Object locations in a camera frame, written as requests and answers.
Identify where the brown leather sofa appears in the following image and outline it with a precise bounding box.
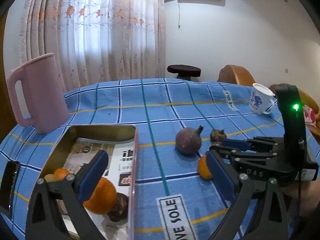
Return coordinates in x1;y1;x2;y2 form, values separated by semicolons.
269;83;320;137

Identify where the printed paper sheet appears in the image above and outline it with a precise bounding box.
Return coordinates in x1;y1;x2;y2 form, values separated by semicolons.
56;137;135;240

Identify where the black smartphone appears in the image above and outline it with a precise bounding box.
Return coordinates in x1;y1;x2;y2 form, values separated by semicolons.
0;161;21;220

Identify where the brown leather armchair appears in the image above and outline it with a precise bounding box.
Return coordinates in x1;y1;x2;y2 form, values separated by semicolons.
217;65;256;86

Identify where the rectangular metal tin box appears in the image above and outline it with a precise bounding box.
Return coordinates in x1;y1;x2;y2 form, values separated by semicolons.
39;124;139;240

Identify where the wooden door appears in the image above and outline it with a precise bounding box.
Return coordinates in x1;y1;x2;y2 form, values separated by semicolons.
0;17;13;140

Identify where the pink floral cloth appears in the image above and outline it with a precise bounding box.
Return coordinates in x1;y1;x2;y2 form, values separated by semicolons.
303;106;316;126

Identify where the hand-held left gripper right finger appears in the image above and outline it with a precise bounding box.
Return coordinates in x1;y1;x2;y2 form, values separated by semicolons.
205;151;292;240

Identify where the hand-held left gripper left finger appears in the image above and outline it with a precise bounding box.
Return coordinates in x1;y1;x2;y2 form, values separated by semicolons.
25;150;110;240

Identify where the orange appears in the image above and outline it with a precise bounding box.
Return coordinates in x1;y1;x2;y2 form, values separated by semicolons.
53;168;72;181
83;177;117;215
197;155;213;180

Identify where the purple round beet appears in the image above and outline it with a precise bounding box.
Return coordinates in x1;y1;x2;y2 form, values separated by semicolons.
175;124;204;155

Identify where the pink plastic pitcher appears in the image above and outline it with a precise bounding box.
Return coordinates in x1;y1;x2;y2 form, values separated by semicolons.
6;52;69;134

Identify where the white printed mug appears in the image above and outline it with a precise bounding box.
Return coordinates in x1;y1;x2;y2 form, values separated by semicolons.
249;83;276;115

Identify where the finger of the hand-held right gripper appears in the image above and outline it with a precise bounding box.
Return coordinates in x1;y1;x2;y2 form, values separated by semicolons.
221;136;285;152
208;145;250;172

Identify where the dark round stool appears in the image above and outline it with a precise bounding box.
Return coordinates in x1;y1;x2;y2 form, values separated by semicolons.
167;64;202;81

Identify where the person's right hand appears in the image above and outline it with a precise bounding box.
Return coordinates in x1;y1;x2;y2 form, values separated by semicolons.
282;179;320;219

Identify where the sheer floral curtain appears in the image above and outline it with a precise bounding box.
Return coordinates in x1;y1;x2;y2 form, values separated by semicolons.
19;0;167;93

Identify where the blue checked tablecloth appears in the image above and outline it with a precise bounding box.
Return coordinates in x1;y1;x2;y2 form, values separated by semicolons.
0;78;316;240

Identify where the small dark crowned fruit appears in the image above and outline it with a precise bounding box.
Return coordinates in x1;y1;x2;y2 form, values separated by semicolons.
210;129;227;143

